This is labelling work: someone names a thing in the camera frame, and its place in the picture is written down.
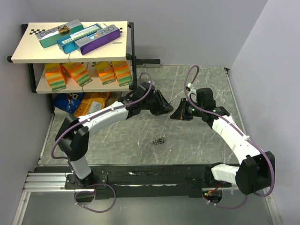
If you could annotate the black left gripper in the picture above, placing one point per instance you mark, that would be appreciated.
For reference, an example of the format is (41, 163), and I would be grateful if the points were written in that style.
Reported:
(163, 106)

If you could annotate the aluminium rail frame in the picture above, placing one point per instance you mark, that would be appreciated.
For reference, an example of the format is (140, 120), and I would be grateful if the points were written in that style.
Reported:
(45, 201)

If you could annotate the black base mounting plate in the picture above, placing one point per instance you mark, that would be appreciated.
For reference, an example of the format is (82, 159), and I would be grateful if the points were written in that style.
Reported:
(146, 181)

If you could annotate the blue carton box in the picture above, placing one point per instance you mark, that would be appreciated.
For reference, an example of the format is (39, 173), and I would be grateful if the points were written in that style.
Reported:
(67, 43)

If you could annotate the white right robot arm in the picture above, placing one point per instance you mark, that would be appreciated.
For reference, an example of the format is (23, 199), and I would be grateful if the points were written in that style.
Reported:
(256, 169)

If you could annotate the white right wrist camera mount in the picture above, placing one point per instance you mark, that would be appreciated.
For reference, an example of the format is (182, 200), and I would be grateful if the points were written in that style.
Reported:
(190, 89)

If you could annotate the black frame shelf rack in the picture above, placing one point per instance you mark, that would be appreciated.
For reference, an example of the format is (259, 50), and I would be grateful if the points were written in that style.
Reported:
(29, 51)

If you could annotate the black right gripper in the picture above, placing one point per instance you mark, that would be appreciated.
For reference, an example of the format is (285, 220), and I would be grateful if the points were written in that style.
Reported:
(181, 112)

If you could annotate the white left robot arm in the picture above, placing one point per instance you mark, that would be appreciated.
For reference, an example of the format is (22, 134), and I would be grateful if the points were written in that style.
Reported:
(74, 133)

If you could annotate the brown snack bag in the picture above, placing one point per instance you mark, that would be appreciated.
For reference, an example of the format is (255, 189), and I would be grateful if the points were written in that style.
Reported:
(113, 96)

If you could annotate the black bracket at back wall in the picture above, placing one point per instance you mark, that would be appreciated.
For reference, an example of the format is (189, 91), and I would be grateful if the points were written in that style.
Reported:
(148, 63)

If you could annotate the purple grey R+O box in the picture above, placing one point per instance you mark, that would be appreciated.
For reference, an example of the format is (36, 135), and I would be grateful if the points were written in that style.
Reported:
(98, 39)

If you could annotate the orange green sponge pack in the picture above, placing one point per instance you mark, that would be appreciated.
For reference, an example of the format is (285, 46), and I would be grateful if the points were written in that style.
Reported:
(105, 72)
(78, 72)
(55, 76)
(122, 72)

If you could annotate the blue Doritos bag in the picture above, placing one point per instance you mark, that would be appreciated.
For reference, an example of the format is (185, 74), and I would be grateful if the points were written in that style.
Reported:
(68, 102)

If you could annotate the teal grey R+O box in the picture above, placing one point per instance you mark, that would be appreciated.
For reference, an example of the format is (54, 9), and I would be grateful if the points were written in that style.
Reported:
(50, 37)

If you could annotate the orange snack bag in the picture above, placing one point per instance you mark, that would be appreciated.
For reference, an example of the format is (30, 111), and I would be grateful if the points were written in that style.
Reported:
(91, 103)

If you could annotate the small key bunch on table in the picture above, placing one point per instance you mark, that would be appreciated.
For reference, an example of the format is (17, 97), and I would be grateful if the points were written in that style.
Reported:
(160, 140)

